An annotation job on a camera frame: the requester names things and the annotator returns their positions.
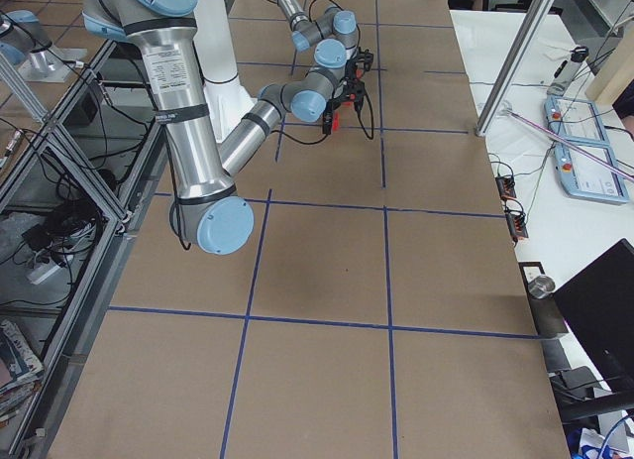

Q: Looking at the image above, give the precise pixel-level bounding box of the upper teach pendant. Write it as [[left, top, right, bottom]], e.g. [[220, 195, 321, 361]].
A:
[[544, 95, 609, 144]]

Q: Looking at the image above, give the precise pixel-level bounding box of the reacher grabber stick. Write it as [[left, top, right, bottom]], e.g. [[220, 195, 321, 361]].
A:
[[498, 104, 634, 182]]

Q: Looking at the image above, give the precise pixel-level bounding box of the teach pendant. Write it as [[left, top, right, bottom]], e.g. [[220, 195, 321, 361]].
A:
[[544, 95, 609, 144], [554, 143, 630, 204]]

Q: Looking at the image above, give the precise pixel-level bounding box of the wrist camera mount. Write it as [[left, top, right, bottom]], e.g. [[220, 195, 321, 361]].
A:
[[345, 47, 374, 81]]

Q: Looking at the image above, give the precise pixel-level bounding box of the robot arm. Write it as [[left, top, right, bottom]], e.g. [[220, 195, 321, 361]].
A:
[[83, 0, 359, 255], [272, 0, 360, 59]]

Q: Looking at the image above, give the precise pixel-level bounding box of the metal cup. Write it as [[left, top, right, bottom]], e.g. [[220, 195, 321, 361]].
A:
[[527, 275, 556, 299]]

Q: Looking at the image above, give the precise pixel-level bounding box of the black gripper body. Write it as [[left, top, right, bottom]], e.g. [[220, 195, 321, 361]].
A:
[[329, 79, 365, 112]]

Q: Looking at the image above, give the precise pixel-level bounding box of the aluminium frame post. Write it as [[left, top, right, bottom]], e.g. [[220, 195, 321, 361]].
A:
[[475, 0, 555, 137]]

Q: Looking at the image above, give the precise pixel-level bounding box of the lower teach pendant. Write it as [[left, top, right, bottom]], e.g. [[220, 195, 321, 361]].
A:
[[554, 143, 630, 204]]

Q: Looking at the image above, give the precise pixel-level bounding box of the black laptop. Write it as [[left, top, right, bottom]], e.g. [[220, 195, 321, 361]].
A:
[[554, 239, 633, 393]]

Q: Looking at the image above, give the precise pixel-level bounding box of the stack of patterned cloths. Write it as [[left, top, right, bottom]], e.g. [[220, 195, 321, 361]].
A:
[[1, 318, 44, 426]]

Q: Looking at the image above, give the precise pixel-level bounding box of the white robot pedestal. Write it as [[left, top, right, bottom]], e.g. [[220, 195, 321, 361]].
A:
[[194, 0, 256, 143]]

